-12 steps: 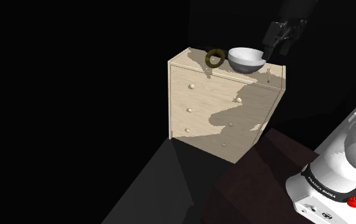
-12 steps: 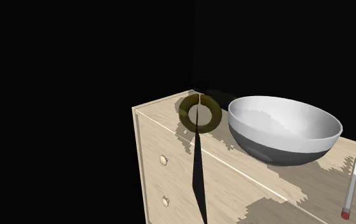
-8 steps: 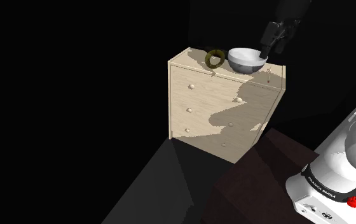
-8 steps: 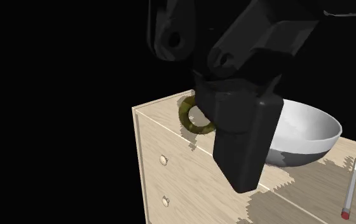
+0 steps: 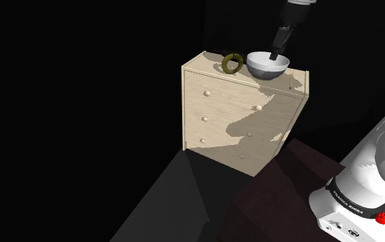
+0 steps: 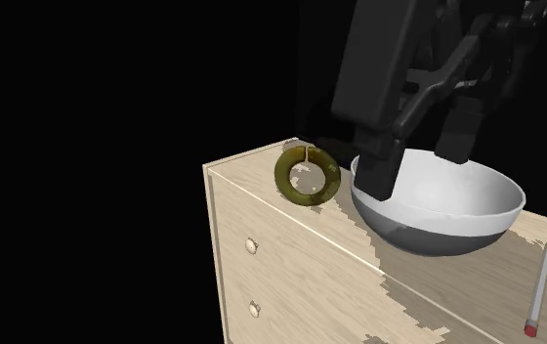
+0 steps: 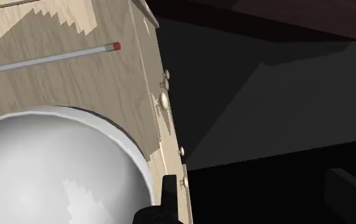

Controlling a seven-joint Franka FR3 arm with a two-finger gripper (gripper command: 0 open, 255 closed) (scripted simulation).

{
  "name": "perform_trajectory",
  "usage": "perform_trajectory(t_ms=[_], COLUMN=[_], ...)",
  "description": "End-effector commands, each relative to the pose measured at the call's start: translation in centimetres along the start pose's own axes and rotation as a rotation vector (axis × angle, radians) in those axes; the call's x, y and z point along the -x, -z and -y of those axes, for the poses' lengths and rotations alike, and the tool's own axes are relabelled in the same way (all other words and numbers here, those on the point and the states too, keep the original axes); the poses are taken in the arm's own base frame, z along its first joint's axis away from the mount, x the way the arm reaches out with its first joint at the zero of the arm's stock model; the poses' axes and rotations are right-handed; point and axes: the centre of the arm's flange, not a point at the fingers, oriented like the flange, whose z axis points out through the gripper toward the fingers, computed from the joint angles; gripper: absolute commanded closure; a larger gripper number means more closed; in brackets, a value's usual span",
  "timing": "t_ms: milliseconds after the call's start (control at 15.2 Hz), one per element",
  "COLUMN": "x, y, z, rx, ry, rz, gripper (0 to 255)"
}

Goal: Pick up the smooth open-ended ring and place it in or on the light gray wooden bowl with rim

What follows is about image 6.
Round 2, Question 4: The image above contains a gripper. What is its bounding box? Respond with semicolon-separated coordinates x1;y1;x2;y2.
330;0;547;202

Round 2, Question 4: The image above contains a white bowl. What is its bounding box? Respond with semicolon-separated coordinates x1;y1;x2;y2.
350;148;527;257

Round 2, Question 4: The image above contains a light wooden chest of drawers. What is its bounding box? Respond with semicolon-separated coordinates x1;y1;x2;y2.
201;137;547;344

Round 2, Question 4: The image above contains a grey pencil with red end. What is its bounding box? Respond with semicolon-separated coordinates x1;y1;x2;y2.
523;239;547;338

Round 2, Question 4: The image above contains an olive green ring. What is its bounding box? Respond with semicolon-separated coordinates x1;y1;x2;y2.
273;145;342;207

